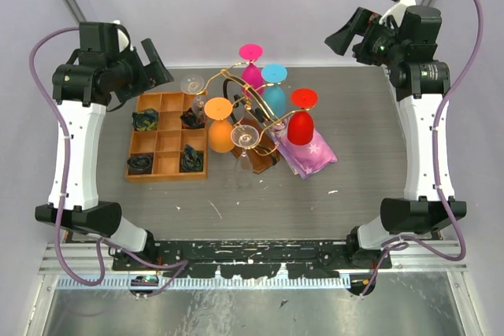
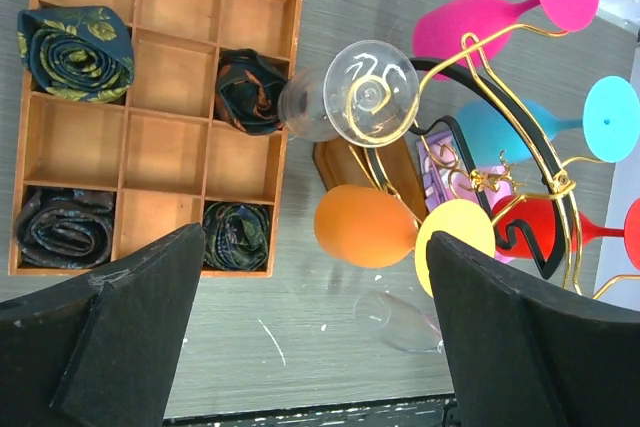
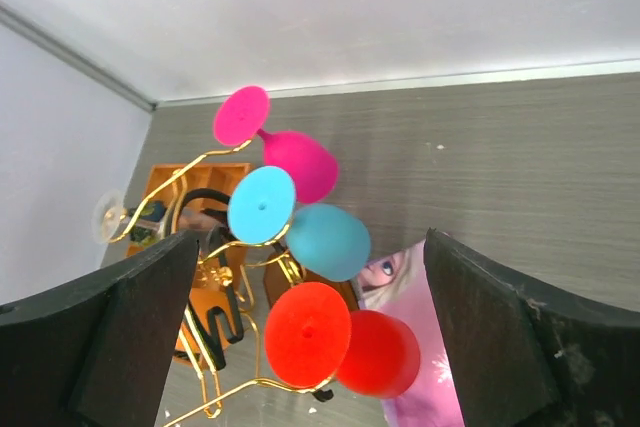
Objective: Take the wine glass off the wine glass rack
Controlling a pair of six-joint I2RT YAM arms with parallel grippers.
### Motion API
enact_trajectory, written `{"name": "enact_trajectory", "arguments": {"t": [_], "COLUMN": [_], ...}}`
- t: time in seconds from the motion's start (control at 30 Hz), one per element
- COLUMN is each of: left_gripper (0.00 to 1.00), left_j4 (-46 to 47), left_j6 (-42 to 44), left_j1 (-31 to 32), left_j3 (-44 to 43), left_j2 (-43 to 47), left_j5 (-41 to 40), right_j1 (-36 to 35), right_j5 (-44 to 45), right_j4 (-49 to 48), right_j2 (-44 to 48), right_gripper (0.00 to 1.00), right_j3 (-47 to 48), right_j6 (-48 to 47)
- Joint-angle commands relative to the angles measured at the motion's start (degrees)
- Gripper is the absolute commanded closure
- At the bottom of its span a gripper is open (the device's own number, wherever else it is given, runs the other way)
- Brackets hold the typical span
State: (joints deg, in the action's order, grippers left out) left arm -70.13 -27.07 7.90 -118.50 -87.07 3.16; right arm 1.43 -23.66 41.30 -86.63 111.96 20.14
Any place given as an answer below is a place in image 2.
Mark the navy floral rolled tie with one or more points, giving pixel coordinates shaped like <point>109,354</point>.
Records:
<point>77,53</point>

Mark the dark paisley rolled tie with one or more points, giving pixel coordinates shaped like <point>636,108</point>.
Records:
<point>66,228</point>

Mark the dark green rolled tie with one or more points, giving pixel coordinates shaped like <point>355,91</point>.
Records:
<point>237,236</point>

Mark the orange wine glass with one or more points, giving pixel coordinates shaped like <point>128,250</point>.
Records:
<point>372,229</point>

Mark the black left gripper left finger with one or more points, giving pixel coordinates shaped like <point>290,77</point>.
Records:
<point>101,348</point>

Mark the clear wine glass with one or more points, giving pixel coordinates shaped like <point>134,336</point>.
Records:
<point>397,324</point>
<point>367,95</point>

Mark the pink wine glass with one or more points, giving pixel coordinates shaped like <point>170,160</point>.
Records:
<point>438,34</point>

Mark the blue wine glass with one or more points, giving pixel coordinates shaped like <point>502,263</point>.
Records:
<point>609,122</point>

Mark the wooden compartment tray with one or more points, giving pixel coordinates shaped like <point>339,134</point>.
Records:
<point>163,150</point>

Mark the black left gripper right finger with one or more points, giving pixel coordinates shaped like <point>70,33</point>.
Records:
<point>524,352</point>

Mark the gold wire glass rack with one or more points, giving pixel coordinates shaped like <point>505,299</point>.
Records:
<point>567,249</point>

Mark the black orange rolled tie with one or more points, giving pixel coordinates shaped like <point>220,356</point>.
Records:
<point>247,91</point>

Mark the red wine glass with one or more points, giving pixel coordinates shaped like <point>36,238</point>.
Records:
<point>539,214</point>

